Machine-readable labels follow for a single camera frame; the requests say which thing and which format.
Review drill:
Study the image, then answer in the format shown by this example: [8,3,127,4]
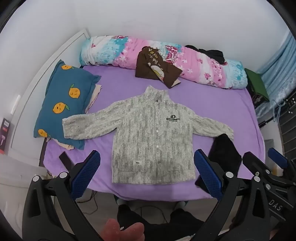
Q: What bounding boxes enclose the blue lemon print pillow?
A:
[33,60,102,151]

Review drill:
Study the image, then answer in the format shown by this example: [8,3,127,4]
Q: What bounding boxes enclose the black cable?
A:
[80,190,100,214]

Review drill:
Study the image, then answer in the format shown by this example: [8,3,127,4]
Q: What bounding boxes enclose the black garment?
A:
[185,45,225,65]

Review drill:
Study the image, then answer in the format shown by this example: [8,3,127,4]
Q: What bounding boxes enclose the blue curtain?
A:
[254,30,296,121]

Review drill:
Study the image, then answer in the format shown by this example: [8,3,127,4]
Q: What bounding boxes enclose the purple bed sheet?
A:
[44,65,266,201]

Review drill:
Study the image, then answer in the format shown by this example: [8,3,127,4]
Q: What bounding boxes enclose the green cloth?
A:
[245,68,270,102]

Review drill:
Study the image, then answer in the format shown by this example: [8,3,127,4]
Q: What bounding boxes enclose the brown cartoon pillow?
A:
[135,46,183,89]

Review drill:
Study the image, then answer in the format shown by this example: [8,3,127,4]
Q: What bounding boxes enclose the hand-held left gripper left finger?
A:
[22,150,101,241]

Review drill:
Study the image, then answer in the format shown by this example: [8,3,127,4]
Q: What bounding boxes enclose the black cloth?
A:
[208,134,242,176]

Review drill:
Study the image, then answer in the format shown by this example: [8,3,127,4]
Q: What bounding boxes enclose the person's legs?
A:
[117,204,208,241]

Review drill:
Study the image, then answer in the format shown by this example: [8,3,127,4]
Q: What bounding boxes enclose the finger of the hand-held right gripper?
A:
[243,152,275,183]
[268,148,296,183]

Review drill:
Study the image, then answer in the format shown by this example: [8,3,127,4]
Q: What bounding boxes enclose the dark slatted panel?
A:
[277,102,296,158]

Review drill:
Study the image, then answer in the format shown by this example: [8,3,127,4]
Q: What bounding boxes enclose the pink blue floral quilt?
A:
[79,35,248,90]

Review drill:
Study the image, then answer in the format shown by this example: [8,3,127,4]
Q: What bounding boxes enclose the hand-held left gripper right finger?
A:
[194,149,270,241]

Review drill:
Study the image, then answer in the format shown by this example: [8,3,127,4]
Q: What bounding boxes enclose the grey fleece jacket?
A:
[62,85,234,186]

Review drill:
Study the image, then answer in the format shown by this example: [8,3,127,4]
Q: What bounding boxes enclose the white headboard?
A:
[10,29,90,163]

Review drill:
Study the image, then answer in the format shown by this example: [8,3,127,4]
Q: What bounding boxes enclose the person's left hand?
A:
[102,219,145,241]

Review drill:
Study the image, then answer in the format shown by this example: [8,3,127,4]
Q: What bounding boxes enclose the dark red printed box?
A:
[0,118,15,154]

